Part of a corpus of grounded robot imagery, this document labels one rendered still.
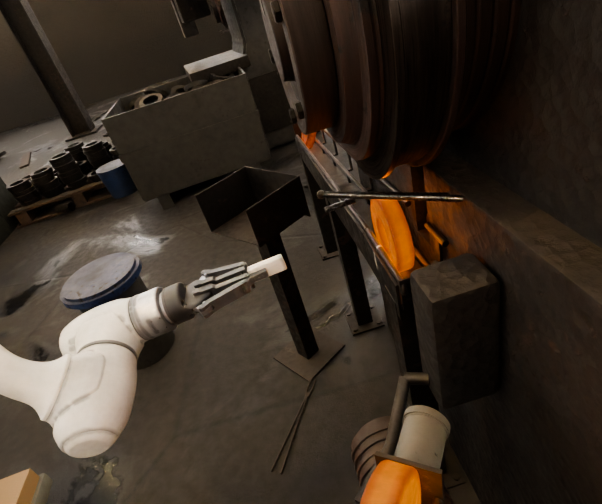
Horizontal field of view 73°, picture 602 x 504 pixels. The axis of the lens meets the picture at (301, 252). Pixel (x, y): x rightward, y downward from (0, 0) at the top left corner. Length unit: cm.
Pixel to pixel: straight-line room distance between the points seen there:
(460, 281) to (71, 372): 58
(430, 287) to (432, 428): 17
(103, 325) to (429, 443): 57
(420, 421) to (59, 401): 51
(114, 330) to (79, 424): 18
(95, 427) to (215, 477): 80
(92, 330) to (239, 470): 78
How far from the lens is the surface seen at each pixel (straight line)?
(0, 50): 1167
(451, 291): 57
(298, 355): 162
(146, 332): 82
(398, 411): 71
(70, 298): 175
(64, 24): 1115
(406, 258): 75
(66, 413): 73
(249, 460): 145
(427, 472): 52
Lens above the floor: 118
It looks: 33 degrees down
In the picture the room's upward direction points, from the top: 17 degrees counter-clockwise
